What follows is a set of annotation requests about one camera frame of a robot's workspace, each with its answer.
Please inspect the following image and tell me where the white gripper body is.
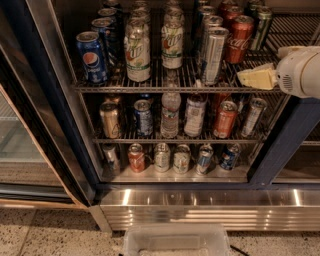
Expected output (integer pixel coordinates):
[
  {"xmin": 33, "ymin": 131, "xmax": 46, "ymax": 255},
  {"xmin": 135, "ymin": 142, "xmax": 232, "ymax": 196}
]
[{"xmin": 276, "ymin": 46, "xmax": 320, "ymax": 98}]

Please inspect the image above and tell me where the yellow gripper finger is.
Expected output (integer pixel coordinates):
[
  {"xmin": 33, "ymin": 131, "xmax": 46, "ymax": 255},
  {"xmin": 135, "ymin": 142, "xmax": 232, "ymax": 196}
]
[
  {"xmin": 277, "ymin": 45, "xmax": 304, "ymax": 59},
  {"xmin": 237, "ymin": 63, "xmax": 276, "ymax": 90}
]

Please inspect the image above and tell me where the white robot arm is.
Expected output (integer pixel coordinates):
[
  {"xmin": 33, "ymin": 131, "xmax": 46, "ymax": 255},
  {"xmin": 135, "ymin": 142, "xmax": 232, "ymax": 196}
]
[{"xmin": 237, "ymin": 46, "xmax": 320, "ymax": 99}]

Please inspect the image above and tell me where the silver slim can middle shelf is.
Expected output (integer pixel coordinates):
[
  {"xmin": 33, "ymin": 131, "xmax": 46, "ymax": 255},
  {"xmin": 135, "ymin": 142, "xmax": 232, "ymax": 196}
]
[{"xmin": 241, "ymin": 97, "xmax": 267, "ymax": 137}]

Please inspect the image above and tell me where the front green can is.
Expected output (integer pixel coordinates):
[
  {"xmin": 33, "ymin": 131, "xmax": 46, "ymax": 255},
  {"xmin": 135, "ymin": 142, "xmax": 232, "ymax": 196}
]
[{"xmin": 250, "ymin": 6, "xmax": 273, "ymax": 51}]

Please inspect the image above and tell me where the green can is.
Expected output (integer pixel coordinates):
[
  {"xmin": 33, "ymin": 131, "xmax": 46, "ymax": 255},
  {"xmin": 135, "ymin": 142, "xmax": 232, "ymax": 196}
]
[
  {"xmin": 247, "ymin": 0, "xmax": 265, "ymax": 17},
  {"xmin": 250, "ymin": 6, "xmax": 273, "ymax": 51}
]

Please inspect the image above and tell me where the front red Coca-Cola can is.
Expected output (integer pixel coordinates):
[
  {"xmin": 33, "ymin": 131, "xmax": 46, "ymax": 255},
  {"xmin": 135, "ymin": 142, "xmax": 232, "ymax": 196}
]
[{"xmin": 225, "ymin": 15, "xmax": 254, "ymax": 64}]

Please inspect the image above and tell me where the red coca-cola can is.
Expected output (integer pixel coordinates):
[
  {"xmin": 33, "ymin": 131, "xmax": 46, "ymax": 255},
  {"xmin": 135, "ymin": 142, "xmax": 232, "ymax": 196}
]
[
  {"xmin": 223, "ymin": 6, "xmax": 244, "ymax": 28},
  {"xmin": 225, "ymin": 15, "xmax": 254, "ymax": 64},
  {"xmin": 218, "ymin": 0, "xmax": 237, "ymax": 15}
]

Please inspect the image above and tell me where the rear green can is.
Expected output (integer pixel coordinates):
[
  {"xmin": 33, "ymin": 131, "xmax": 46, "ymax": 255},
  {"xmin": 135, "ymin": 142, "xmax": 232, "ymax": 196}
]
[{"xmin": 247, "ymin": 0, "xmax": 265, "ymax": 17}]

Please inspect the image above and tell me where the red can middle shelf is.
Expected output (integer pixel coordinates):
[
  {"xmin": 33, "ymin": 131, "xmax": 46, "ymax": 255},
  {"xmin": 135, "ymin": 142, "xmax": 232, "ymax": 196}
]
[{"xmin": 213, "ymin": 101, "xmax": 238, "ymax": 139}]

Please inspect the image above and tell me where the red can shelf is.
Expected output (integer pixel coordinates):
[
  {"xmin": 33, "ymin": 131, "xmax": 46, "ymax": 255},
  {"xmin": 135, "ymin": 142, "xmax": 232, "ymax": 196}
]
[
  {"xmin": 213, "ymin": 101, "xmax": 238, "ymax": 139},
  {"xmin": 128, "ymin": 143, "xmax": 145, "ymax": 173}
]

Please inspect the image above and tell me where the front silver slim can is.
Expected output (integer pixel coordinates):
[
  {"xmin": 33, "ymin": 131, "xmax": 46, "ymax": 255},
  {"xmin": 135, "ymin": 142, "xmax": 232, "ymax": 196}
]
[{"xmin": 200, "ymin": 27, "xmax": 229, "ymax": 86}]

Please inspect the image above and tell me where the silver slim can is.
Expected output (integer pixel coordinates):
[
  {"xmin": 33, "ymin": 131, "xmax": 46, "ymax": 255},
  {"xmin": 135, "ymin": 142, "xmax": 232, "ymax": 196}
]
[
  {"xmin": 198, "ymin": 15, "xmax": 223, "ymax": 56},
  {"xmin": 191, "ymin": 5, "xmax": 216, "ymax": 40},
  {"xmin": 200, "ymin": 27, "xmax": 229, "ymax": 86}
]

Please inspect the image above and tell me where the middle red Coca-Cola can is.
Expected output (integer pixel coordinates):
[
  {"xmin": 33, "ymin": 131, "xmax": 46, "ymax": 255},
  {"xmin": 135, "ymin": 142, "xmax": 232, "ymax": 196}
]
[{"xmin": 223, "ymin": 6, "xmax": 244, "ymax": 28}]

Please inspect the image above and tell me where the rear red Coca-Cola can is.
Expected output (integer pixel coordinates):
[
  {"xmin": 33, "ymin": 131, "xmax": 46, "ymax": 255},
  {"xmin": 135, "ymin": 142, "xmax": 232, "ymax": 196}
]
[{"xmin": 218, "ymin": 0, "xmax": 237, "ymax": 15}]

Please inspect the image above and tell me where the blue Pepsi can bottom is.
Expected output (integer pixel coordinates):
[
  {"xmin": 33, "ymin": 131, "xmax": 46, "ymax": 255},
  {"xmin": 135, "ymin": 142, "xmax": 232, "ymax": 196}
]
[{"xmin": 219, "ymin": 143, "xmax": 240, "ymax": 170}]

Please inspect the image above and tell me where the blue pepsi can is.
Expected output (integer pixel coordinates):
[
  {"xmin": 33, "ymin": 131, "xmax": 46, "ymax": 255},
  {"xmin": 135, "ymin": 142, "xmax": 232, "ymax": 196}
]
[
  {"xmin": 91, "ymin": 18, "xmax": 119, "ymax": 66},
  {"xmin": 76, "ymin": 31, "xmax": 109, "ymax": 84},
  {"xmin": 98, "ymin": 8, "xmax": 119, "ymax": 32},
  {"xmin": 219, "ymin": 143, "xmax": 240, "ymax": 170}
]

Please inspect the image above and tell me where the front right 7UP can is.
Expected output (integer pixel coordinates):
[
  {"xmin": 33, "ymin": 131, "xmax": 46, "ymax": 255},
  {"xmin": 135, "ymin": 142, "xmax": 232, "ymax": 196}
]
[{"xmin": 161, "ymin": 21, "xmax": 184, "ymax": 69}]

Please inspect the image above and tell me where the silver blue can bottom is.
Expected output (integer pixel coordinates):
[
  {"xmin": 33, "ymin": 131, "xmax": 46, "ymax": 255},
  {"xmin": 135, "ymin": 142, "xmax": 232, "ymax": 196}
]
[{"xmin": 196, "ymin": 144, "xmax": 214, "ymax": 175}]

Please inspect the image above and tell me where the stainless steel fridge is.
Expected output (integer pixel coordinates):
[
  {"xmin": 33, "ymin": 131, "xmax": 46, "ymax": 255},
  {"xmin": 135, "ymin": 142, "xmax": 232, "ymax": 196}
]
[{"xmin": 56, "ymin": 0, "xmax": 320, "ymax": 231}]

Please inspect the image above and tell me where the white 7UP can bottom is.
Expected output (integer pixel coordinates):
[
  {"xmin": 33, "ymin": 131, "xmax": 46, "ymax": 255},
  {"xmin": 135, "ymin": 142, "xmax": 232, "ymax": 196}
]
[{"xmin": 173, "ymin": 144, "xmax": 191, "ymax": 174}]

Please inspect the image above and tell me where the blue can middle shelf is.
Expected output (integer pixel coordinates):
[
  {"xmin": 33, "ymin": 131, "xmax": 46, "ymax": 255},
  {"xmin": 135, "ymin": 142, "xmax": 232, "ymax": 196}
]
[{"xmin": 134, "ymin": 99, "xmax": 153, "ymax": 137}]

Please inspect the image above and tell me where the white can bottom shelf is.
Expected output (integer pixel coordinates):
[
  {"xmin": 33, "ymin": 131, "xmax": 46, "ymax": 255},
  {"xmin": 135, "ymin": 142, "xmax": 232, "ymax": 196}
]
[{"xmin": 154, "ymin": 143, "xmax": 170, "ymax": 172}]

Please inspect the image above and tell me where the front left 7UP can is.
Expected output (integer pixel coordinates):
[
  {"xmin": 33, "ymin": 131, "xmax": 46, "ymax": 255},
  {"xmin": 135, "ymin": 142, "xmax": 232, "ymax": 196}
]
[{"xmin": 124, "ymin": 19, "xmax": 151, "ymax": 82}]

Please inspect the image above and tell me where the red can bottom shelf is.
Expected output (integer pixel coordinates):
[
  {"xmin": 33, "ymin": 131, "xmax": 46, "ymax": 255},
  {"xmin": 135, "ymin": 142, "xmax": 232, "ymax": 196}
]
[{"xmin": 128, "ymin": 143, "xmax": 145, "ymax": 173}]

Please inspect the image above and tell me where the gold can middle shelf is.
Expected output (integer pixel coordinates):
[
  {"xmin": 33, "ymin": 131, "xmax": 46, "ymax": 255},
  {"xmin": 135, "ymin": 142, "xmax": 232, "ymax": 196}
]
[{"xmin": 99, "ymin": 102, "xmax": 121, "ymax": 139}]

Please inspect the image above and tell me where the front blue Pepsi can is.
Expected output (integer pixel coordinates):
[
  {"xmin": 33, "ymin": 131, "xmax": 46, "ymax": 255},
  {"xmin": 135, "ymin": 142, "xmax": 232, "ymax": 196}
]
[{"xmin": 76, "ymin": 31, "xmax": 109, "ymax": 84}]

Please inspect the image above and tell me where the silver can bottom left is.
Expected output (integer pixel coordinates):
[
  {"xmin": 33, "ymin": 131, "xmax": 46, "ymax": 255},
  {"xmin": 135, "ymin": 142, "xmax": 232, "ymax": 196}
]
[{"xmin": 102, "ymin": 143, "xmax": 120, "ymax": 175}]

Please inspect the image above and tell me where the open glass fridge door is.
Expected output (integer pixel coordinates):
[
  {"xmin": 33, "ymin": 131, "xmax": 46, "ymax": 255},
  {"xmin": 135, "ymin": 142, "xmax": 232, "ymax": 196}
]
[{"xmin": 0, "ymin": 0, "xmax": 98, "ymax": 208}]

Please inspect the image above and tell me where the labelled dark bottle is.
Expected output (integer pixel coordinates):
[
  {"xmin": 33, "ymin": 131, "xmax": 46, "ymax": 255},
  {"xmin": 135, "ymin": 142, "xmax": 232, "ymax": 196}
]
[{"xmin": 184, "ymin": 93, "xmax": 208, "ymax": 137}]

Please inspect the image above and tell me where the clear water bottle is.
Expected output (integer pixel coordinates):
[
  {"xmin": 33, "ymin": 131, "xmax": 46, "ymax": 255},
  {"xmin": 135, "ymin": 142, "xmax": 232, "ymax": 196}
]
[{"xmin": 160, "ymin": 69, "xmax": 182, "ymax": 140}]

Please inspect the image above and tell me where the clear plastic bin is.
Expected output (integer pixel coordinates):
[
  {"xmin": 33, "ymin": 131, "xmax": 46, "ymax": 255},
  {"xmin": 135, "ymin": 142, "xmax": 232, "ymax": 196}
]
[{"xmin": 123, "ymin": 223, "xmax": 230, "ymax": 256}]

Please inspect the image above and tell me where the top wire shelf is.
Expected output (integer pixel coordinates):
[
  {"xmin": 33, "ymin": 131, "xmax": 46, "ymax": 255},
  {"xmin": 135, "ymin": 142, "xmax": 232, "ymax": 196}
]
[{"xmin": 75, "ymin": 13, "xmax": 320, "ymax": 94}]

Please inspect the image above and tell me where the wire shelf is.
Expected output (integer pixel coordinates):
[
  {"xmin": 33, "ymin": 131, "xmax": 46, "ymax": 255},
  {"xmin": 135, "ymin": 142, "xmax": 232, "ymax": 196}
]
[
  {"xmin": 93, "ymin": 131, "xmax": 266, "ymax": 144},
  {"xmin": 75, "ymin": 13, "xmax": 320, "ymax": 94}
]

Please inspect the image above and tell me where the middle wire shelf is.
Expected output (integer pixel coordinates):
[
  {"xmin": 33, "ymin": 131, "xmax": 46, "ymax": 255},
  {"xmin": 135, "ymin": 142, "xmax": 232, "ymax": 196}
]
[{"xmin": 93, "ymin": 131, "xmax": 266, "ymax": 144}]

